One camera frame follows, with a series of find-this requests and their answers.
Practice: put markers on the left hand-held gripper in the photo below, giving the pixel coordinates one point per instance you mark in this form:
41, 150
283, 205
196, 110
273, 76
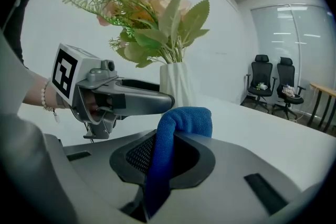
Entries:
65, 70

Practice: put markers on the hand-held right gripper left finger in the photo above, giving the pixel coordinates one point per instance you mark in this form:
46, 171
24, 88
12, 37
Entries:
92, 175

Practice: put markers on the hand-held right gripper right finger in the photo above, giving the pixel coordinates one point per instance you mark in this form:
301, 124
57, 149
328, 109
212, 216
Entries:
231, 191

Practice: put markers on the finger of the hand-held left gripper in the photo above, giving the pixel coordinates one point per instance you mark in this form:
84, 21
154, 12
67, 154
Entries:
147, 103

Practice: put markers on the white ribbed vase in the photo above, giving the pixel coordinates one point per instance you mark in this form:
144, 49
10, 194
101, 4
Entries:
176, 81

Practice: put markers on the blue cloth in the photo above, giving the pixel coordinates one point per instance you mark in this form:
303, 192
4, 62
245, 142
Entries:
168, 139

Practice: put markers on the pink flower bouquet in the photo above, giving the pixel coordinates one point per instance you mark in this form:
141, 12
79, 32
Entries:
147, 21

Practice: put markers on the person's left forearm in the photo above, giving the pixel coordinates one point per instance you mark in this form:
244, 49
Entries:
34, 89

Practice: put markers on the person's left hand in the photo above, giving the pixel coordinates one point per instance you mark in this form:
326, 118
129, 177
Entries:
94, 106

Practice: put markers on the white items on chair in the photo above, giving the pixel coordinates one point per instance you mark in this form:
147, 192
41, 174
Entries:
290, 91

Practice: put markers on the black office chair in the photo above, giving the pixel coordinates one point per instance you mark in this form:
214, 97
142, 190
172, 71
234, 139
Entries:
287, 73
261, 73

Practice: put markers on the person's black clothing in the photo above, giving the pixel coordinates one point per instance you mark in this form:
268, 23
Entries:
15, 29

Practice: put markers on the wooden round table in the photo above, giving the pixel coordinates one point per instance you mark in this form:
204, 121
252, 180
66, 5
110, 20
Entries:
324, 89

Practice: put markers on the frosted glass partition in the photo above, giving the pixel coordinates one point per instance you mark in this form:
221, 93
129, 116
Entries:
288, 42

